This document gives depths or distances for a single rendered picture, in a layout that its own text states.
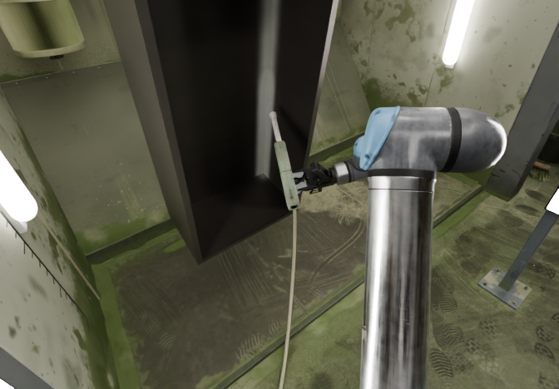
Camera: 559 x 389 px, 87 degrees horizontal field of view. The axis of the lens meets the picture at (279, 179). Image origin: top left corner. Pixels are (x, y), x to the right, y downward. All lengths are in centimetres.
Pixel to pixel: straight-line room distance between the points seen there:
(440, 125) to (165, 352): 160
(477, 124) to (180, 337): 161
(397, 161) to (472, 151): 12
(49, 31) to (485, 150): 187
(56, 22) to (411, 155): 178
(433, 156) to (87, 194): 201
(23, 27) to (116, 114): 65
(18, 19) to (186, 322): 168
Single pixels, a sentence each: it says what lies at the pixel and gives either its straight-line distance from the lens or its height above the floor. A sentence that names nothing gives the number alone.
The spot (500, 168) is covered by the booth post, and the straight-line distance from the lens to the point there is 277.
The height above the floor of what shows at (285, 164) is 92.
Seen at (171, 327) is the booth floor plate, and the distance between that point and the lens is 185.
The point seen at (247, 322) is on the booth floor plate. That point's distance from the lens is 175.
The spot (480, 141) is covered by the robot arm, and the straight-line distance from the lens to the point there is 58.
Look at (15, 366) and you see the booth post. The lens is 98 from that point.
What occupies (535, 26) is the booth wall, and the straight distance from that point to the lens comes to 250.
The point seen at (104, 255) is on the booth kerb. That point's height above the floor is 11.
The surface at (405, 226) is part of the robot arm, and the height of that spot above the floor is 121.
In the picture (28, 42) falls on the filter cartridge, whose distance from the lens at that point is 199.
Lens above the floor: 157
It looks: 36 degrees down
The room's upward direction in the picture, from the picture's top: 4 degrees counter-clockwise
